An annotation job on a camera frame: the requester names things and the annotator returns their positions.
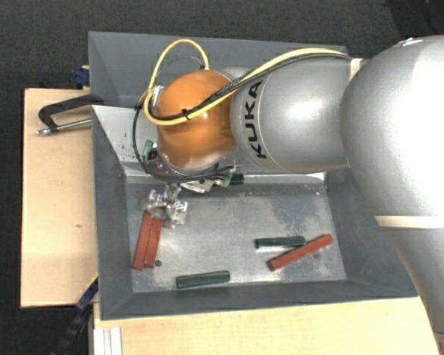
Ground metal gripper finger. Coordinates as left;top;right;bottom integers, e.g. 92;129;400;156
140;189;168;220
164;199;189;230

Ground red-brown flat block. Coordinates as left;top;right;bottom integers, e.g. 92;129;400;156
144;217;165;268
132;211;153;271
267;233;335;272

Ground grey metal bin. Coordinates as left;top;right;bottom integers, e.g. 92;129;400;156
87;30;419;321

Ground dark green flat block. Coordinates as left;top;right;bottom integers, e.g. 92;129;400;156
254;235;307;251
175;269;232;290

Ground pale brown cardboard board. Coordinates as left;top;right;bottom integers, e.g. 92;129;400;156
19;87;99;309

